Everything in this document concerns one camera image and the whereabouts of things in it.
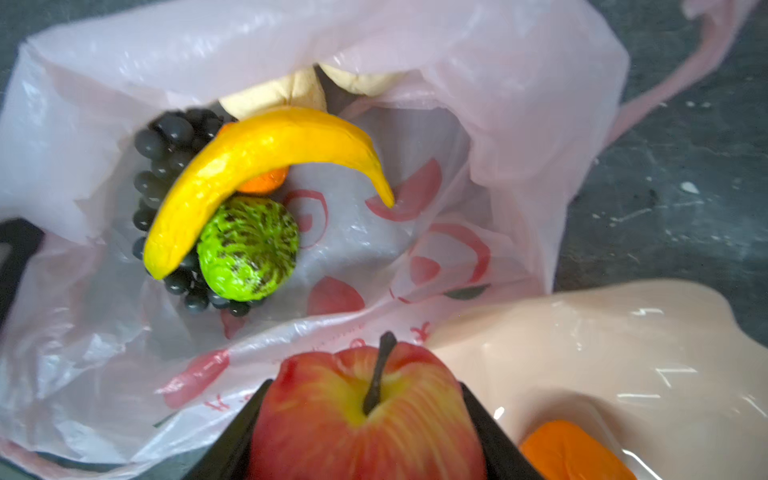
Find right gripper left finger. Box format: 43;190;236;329
183;379;273;480

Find dark fake grapes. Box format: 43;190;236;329
132;108;263;318

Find green fake fruit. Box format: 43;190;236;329
196;196;299;302

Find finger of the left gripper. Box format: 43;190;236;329
1;218;45;324

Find yellow fake banana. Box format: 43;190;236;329
143;106;395;280

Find red fake strawberry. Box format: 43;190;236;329
247;342;487;479

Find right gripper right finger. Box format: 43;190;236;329
459;382;543;480

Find beige fake fruit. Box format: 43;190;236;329
219;64;404;121

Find pink scalloped bowl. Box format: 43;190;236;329
427;280;767;479

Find orange fake tangerine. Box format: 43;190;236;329
520;420;637;480
215;121;291;196

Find pink plastic bag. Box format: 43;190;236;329
1;1;754;479

